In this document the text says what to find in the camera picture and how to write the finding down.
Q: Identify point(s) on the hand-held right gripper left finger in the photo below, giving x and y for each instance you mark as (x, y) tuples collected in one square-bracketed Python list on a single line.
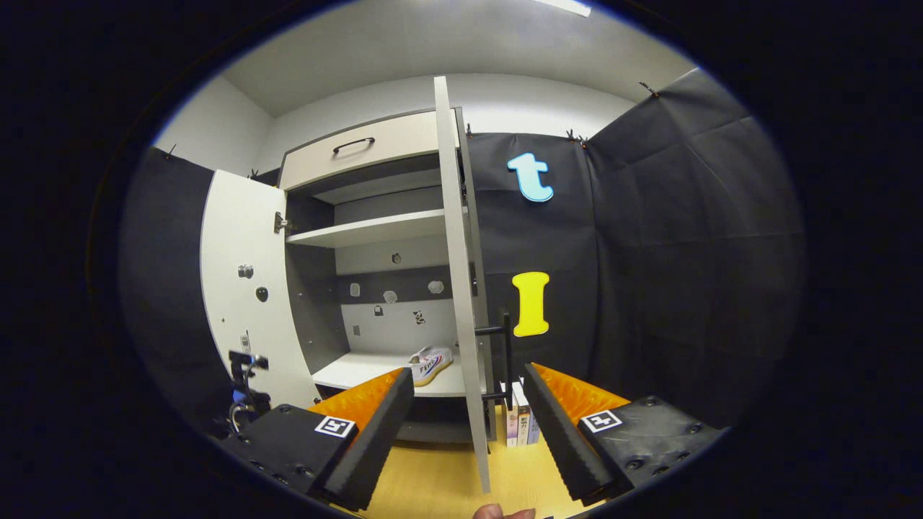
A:
[(368, 450)]

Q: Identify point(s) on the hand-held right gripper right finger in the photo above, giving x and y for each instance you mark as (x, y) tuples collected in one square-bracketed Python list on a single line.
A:
[(562, 440)]

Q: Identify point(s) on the white canvas shoe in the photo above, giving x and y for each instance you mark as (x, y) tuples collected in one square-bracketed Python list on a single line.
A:
[(431, 364)]

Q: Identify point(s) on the white shoe cabinet door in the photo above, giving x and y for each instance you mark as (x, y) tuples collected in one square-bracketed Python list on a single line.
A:
[(461, 288), (238, 216)]

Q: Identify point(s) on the white shoe cabinet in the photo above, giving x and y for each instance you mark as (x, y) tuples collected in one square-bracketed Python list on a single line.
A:
[(375, 227)]

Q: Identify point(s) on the beige cabinet drawer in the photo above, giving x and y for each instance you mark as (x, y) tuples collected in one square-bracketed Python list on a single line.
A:
[(317, 162)]

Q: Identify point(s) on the blue book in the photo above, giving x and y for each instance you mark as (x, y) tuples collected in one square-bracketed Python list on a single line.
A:
[(534, 429)]

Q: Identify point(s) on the pink white book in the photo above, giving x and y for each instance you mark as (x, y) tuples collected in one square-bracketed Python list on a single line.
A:
[(512, 425)]

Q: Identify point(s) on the black backdrop cloth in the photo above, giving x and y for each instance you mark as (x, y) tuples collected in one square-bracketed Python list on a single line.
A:
[(685, 252)]

